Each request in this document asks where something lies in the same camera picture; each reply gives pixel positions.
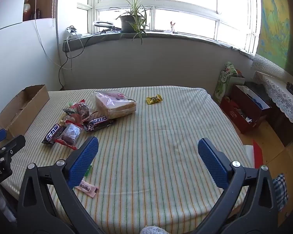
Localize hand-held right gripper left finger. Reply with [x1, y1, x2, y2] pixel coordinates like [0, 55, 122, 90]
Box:
[17, 136, 105, 234]

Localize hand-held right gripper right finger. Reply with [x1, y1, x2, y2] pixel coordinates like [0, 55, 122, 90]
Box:
[198, 138, 280, 234]

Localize clear red-edged cake packet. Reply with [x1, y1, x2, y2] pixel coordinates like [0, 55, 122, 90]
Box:
[54, 123, 85, 150]

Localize brown cardboard box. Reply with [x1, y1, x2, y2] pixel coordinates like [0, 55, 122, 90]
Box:
[0, 85, 50, 140]

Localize large brown chocolate bar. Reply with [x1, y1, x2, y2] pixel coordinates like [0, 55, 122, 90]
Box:
[83, 116, 117, 132]

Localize small brown chocolate bar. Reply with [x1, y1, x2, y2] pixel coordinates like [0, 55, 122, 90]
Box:
[41, 123, 67, 145]

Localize sliced bread packet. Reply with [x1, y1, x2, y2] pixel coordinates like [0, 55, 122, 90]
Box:
[95, 91, 137, 119]

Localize yellow candy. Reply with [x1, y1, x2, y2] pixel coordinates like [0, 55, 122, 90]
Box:
[146, 96, 163, 105]

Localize pink candy wrapper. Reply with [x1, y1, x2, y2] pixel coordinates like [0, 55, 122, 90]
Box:
[74, 179, 99, 197]

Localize red white paper bag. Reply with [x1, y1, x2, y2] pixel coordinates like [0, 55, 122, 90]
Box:
[244, 140, 263, 168]

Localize red wrapped cake packet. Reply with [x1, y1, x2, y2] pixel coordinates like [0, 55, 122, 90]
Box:
[71, 99, 91, 117]
[63, 113, 85, 125]

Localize red cardboard box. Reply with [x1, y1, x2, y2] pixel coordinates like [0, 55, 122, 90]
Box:
[220, 85, 272, 133]

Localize striped bed sheet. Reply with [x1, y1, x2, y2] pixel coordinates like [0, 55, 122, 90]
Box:
[1, 85, 255, 234]

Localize blue checkered cloth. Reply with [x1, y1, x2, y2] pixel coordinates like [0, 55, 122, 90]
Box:
[273, 173, 289, 212]

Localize white wardrobe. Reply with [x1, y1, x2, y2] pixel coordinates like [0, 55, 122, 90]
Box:
[0, 18, 59, 127]

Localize grey knit cloth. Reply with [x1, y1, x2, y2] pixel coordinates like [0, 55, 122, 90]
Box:
[140, 225, 169, 234]

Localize white lace cloth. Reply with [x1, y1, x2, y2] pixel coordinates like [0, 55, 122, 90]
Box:
[250, 54, 293, 146]

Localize white power strip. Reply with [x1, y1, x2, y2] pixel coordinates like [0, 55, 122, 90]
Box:
[66, 26, 82, 38]

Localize grey window sill cover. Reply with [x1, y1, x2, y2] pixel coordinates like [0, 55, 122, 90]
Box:
[63, 30, 257, 60]

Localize potted spider plant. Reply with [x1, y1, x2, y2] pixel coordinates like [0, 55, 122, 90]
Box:
[110, 0, 153, 45]

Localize white cable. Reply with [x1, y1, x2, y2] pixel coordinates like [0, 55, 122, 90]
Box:
[34, 18, 73, 70]

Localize black cable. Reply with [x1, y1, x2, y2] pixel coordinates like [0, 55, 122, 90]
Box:
[59, 35, 96, 89]

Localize black ring light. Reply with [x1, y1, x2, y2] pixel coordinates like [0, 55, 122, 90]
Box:
[92, 20, 119, 34]

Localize yellow blue wall poster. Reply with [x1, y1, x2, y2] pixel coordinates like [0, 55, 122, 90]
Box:
[255, 0, 293, 77]

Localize white window frame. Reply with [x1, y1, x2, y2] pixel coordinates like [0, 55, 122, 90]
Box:
[77, 0, 259, 54]

